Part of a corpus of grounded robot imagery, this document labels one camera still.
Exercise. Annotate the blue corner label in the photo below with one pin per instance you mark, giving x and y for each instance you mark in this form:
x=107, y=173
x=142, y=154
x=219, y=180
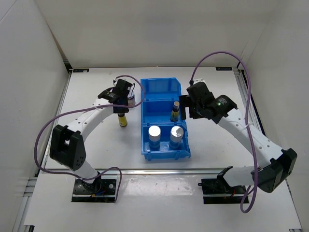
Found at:
x=224, y=68
x=80, y=70

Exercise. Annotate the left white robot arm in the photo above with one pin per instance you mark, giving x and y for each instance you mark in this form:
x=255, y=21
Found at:
x=67, y=143

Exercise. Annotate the yellow label sauce bottle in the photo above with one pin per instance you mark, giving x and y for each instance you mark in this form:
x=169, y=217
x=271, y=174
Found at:
x=122, y=119
x=175, y=111

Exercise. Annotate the blue three-compartment plastic bin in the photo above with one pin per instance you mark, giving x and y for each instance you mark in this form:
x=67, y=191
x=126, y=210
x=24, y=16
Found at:
x=156, y=109

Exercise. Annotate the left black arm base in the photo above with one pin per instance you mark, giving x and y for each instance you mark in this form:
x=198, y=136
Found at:
x=100, y=191

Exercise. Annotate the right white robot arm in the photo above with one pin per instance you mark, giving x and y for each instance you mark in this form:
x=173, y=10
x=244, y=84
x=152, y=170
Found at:
x=271, y=163

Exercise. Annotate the right blue corner label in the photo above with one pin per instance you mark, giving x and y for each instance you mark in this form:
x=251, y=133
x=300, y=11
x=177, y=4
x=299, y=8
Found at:
x=224, y=68

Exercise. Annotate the front aluminium rail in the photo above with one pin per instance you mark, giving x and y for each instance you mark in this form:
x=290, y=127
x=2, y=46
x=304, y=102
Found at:
x=172, y=171

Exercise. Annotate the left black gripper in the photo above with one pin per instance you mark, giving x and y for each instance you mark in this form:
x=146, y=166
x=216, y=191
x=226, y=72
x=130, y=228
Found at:
x=123, y=109

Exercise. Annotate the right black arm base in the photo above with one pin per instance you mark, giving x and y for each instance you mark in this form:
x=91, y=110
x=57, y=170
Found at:
x=215, y=193

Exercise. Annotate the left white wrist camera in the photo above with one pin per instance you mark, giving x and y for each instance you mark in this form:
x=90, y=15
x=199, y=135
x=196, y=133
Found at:
x=115, y=81

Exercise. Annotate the left aluminium rail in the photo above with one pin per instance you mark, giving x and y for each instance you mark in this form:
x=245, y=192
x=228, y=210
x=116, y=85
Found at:
x=50, y=125

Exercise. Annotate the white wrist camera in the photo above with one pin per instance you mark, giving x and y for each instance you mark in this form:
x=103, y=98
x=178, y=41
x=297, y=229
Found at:
x=115, y=81
x=199, y=80

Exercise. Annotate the left blue corner label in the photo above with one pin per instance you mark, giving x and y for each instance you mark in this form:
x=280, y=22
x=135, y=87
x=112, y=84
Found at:
x=80, y=70

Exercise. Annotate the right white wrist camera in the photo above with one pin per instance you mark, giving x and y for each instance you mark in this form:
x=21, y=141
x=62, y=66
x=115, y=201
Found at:
x=199, y=80

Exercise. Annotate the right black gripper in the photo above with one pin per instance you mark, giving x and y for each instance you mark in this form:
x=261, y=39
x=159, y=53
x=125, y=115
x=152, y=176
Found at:
x=185, y=101

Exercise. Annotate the white bead shaker jar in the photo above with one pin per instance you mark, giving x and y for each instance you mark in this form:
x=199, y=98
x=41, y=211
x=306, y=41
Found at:
x=154, y=133
x=176, y=135

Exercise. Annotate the left dark spice jar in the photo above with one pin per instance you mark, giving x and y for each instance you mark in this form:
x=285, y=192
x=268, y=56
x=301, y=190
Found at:
x=131, y=98

